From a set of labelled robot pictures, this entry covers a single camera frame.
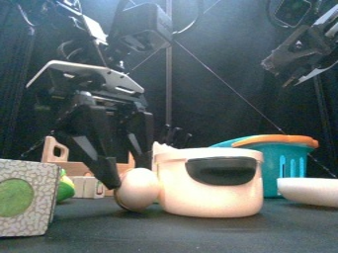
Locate wooden toy crate with handles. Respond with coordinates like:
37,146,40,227
40,134,136,178

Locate small red-marked toy block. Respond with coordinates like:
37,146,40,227
87,176,107,200

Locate white shallow bowl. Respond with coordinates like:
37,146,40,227
275,176,338,209

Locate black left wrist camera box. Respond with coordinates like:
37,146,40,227
107,2,174,55

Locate green toy leaf vegetable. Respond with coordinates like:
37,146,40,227
56,168,77,204

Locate white toy pot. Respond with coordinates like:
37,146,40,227
151,141,266,219

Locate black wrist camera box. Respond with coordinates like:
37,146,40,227
107,2,174,55
267,0,317,30

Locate teal basket with orange rim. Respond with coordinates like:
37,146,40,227
208,133,321,199

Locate vertical metal frame pole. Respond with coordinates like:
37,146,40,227
164,0,174,130

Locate beige toy egg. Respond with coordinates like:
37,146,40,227
112,166,163,212

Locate thin diagonal brace cord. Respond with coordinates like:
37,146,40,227
172,40,338,180

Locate patterned box with green circle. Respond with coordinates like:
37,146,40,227
0,158,63,238

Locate black-handled toy knife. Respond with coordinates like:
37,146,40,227
170,126,184,148
182,131,194,149
160,124,172,146

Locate small white toy block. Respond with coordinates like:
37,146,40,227
69,175,89,199

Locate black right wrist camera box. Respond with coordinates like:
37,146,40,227
267,0,317,30

